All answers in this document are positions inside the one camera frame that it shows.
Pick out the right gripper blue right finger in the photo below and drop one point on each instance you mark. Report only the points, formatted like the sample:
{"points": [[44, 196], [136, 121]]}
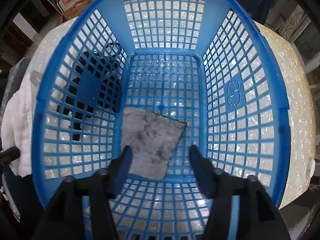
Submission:
{"points": [[203, 172]]}

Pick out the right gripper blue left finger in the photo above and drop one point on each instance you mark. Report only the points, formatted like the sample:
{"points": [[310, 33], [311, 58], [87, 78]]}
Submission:
{"points": [[118, 171]]}

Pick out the grey fuzzy cloth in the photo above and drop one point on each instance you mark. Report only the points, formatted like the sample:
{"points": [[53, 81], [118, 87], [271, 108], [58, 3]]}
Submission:
{"points": [[152, 138]]}

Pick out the black plush toy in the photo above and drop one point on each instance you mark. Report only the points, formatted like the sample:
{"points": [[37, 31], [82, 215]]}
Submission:
{"points": [[92, 96]]}

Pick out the blue plastic laundry basket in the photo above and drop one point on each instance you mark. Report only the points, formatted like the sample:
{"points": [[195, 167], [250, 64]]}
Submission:
{"points": [[202, 62]]}

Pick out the white towel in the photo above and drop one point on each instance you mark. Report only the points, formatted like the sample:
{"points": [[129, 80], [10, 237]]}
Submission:
{"points": [[17, 126]]}

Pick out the small white round lid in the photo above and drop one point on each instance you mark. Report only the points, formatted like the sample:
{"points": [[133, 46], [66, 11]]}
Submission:
{"points": [[311, 169]]}

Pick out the cardboard box on floor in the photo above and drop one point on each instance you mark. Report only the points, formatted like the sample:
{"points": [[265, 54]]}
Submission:
{"points": [[77, 9]]}

